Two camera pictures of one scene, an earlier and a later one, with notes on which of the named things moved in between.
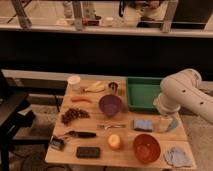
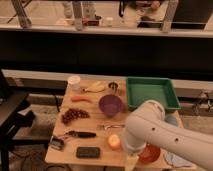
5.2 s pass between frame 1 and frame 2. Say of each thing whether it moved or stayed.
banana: stayed
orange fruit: stayed
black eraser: stayed
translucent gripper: moved
